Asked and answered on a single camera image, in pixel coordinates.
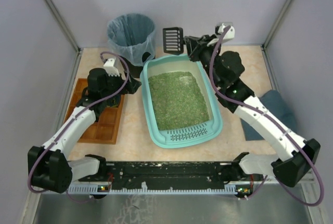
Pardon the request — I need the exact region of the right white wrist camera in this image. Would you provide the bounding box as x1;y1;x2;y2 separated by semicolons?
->
214;22;236;40

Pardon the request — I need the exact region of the teal litter box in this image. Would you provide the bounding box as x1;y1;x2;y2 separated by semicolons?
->
140;55;223;149

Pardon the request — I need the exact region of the purple cable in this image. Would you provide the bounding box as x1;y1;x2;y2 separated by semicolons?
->
208;25;326;207
27;51;131;203

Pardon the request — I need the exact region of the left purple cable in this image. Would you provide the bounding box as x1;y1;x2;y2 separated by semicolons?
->
27;51;131;203

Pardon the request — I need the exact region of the black mounting rail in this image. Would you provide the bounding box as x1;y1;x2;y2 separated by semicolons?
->
33;160;313;199

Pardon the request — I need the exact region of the blue trash bag liner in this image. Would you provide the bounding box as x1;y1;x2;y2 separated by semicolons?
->
107;13;156;65

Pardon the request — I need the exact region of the black litter scoop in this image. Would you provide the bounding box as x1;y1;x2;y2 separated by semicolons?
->
162;27;184;55

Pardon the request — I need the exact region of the wooden compartment tray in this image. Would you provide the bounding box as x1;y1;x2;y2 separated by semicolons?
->
64;78;125;144

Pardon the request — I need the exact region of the black trash bin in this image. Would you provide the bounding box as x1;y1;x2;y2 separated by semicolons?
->
125;52;156;78

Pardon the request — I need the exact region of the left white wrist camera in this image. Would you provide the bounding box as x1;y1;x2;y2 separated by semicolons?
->
103;58;120;76

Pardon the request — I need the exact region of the green cat litter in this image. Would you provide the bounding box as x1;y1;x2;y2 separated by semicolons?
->
148;71;210;130

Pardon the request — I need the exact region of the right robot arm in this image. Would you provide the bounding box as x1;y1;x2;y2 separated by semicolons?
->
183;35;321;187

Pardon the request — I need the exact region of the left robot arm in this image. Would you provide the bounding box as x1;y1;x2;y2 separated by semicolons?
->
28;68;141;193

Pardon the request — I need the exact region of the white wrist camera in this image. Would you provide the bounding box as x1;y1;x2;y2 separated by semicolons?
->
103;58;120;76
214;22;236;40

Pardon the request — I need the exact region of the dark green item in tray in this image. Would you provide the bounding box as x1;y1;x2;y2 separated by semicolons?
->
106;95;121;108

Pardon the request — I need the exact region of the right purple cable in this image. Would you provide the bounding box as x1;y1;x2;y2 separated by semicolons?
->
208;25;326;207

